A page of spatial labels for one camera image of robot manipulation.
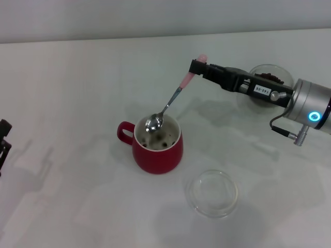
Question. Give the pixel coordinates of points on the dark coffee bean pile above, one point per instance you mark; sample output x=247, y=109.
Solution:
x=269, y=76

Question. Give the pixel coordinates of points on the red ceramic mug white inside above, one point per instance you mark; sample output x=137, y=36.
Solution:
x=157, y=160

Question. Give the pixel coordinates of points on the clear double-wall glass cup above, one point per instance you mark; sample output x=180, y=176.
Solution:
x=287, y=75

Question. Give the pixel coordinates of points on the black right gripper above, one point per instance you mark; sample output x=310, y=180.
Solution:
x=248, y=86

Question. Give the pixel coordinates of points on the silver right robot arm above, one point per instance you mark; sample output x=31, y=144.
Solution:
x=310, y=100

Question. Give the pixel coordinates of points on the clear shallow glass dish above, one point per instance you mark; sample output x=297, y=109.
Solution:
x=212, y=206

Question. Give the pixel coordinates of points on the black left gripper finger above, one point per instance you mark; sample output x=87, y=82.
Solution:
x=5, y=127

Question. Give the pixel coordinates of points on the few loose coffee beans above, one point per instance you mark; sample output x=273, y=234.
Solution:
x=164, y=144

